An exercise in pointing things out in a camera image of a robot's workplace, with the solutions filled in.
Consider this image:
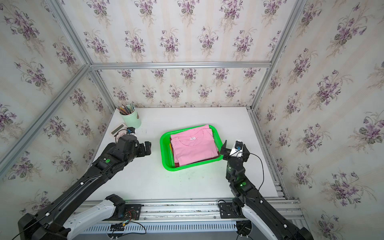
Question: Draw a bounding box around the green plastic basket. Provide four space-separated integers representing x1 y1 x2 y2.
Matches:
160 125 223 172

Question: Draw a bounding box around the dark red t-shirt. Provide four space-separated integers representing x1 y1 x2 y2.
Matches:
174 156 219 168

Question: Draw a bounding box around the pink t-shirt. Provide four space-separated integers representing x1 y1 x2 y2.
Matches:
171 125 219 167

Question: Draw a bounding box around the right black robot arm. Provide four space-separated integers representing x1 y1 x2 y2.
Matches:
220 141 313 240

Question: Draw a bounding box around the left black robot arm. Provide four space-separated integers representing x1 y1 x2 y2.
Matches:
18 134 152 240

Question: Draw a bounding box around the pink calculator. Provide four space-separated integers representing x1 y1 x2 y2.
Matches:
111 124 127 136

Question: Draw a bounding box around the mint green pen cup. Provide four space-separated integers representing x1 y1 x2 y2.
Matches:
120 108 142 129

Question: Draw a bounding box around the coloured pencils bunch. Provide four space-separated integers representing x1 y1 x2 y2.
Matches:
117 104 135 116

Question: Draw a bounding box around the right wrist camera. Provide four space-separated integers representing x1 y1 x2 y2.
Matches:
230 141 244 158

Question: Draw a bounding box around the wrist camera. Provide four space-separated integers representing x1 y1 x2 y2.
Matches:
125 127 136 136
230 141 244 158

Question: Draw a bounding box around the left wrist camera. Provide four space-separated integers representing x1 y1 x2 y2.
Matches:
125 127 136 136

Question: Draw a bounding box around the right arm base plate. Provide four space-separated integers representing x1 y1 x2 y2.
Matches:
217 200 240 219

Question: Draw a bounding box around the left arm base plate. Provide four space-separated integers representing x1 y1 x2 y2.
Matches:
113 204 142 221

